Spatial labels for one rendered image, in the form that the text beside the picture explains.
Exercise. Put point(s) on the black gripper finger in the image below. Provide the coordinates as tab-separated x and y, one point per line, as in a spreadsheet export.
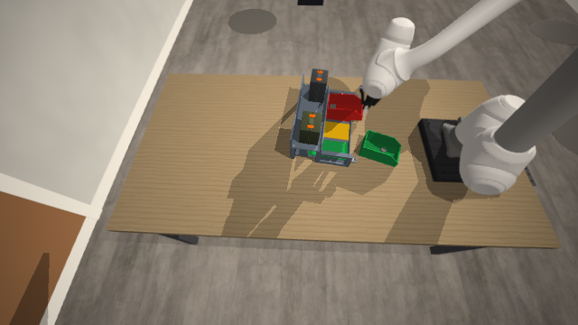
364	102
371	104

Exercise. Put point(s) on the red bin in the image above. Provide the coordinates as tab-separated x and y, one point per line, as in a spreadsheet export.
345	104

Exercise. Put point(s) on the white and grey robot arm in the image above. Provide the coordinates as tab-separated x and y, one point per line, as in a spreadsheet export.
506	128

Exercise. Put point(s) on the green bin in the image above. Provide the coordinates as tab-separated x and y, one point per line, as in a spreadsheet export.
375	141

